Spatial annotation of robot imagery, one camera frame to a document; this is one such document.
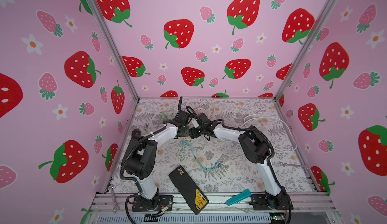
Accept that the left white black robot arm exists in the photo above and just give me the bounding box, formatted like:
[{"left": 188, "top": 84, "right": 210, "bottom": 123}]
[{"left": 119, "top": 110, "right": 190, "bottom": 209}]

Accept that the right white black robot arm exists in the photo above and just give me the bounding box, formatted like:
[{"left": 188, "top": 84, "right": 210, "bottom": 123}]
[{"left": 189, "top": 113, "right": 293, "bottom": 211}]

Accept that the black rectangular case yellow label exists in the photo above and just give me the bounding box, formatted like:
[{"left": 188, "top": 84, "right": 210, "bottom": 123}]
[{"left": 168, "top": 165, "right": 209, "bottom": 215}]

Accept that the pink socket power cable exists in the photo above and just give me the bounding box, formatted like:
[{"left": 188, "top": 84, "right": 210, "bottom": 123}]
[{"left": 196, "top": 102, "right": 221, "bottom": 119}]

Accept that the white power strip cable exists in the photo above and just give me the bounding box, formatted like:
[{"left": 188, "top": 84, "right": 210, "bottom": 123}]
[{"left": 229, "top": 113, "right": 298, "bottom": 160}]

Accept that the teal plastic handle tool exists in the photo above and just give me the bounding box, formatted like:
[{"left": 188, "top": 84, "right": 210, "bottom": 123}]
[{"left": 226, "top": 189, "right": 252, "bottom": 206}]

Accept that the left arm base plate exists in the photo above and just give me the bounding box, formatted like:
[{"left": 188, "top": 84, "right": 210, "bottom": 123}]
[{"left": 130, "top": 195, "right": 173, "bottom": 212}]

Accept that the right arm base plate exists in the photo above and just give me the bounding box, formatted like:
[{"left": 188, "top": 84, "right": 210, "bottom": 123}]
[{"left": 249, "top": 194, "right": 294, "bottom": 211}]

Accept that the aluminium front rail frame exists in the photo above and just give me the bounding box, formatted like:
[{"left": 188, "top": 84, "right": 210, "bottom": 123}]
[{"left": 85, "top": 192, "right": 344, "bottom": 224}]

